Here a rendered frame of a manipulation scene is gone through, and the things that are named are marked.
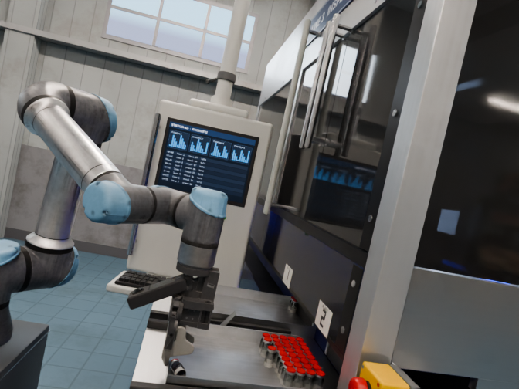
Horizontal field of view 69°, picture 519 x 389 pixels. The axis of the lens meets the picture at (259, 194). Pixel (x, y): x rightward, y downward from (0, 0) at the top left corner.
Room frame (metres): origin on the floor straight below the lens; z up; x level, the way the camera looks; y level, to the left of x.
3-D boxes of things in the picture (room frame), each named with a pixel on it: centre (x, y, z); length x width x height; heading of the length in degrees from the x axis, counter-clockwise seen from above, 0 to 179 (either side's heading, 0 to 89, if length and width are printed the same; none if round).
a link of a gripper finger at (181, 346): (0.73, 0.09, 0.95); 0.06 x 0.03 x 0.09; 101
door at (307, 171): (1.41, -0.12, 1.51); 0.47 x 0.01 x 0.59; 11
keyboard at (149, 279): (1.48, 0.27, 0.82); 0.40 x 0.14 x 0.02; 94
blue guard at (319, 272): (1.70, -0.06, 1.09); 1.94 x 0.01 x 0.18; 11
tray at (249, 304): (1.20, -0.06, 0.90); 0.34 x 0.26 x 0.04; 101
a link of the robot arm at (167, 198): (0.79, 0.19, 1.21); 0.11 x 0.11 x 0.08; 60
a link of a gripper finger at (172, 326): (0.72, 0.11, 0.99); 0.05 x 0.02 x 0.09; 11
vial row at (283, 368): (0.87, -0.13, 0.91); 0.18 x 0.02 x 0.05; 11
